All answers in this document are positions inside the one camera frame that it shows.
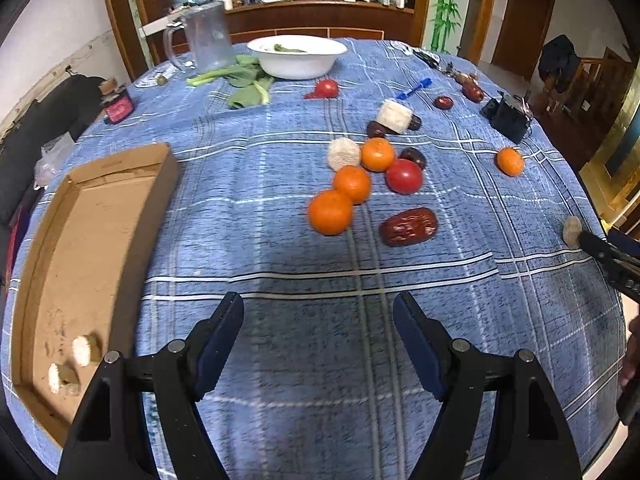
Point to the white flat box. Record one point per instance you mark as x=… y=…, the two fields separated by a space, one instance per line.
x=160 y=24

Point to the small red tomato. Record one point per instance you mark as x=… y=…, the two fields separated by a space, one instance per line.
x=327 y=88

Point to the clear plastic pitcher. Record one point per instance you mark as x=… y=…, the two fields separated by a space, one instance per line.
x=207 y=35

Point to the wooden counter cabinet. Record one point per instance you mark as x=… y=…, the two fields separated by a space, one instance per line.
x=310 y=17

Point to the black jacket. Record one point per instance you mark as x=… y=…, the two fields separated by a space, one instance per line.
x=560 y=60

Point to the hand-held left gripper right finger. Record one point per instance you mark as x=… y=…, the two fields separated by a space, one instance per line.
x=415 y=341

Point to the black electronic device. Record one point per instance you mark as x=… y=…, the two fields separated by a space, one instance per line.
x=510 y=115

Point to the green leafy vegetable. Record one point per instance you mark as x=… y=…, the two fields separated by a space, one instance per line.
x=250 y=94
x=220 y=74

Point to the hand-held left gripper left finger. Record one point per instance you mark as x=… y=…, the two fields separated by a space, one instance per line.
x=220 y=346

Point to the bamboo wall sticker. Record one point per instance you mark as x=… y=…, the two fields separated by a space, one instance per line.
x=445 y=5

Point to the white bowl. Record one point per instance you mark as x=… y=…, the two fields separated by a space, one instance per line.
x=295 y=62

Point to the pink jar with cork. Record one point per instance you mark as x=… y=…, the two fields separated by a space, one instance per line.
x=118 y=110

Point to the black leather sofa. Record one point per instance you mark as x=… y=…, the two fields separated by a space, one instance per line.
x=50 y=110

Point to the white paper cup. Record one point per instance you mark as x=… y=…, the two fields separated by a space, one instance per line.
x=227 y=1

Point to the brown cardboard tray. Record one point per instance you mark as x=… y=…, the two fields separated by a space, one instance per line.
x=90 y=240

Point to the green leaf in bowl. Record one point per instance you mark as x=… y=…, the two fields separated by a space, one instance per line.
x=287 y=49

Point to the beige yam chunk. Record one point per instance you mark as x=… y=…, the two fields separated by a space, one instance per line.
x=82 y=350
x=395 y=116
x=343 y=154
x=571 y=230
x=60 y=379

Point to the orange mandarin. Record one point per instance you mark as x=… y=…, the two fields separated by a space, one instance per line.
x=352 y=183
x=510 y=161
x=377 y=154
x=330 y=212

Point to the wooden chair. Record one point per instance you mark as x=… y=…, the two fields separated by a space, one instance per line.
x=600 y=77

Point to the person's right hand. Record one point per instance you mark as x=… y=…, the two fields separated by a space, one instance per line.
x=631 y=352

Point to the blue pen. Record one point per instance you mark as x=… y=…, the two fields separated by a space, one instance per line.
x=414 y=88

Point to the large red tomato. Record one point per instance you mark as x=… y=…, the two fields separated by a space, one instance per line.
x=404 y=176

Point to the brown wooden door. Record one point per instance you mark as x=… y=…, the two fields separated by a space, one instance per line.
x=522 y=25

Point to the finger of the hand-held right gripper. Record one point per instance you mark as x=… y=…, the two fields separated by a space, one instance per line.
x=602 y=252

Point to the large red jujube date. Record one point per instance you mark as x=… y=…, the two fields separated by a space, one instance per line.
x=409 y=226

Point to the clear plastic bag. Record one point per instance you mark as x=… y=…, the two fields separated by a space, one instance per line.
x=52 y=160

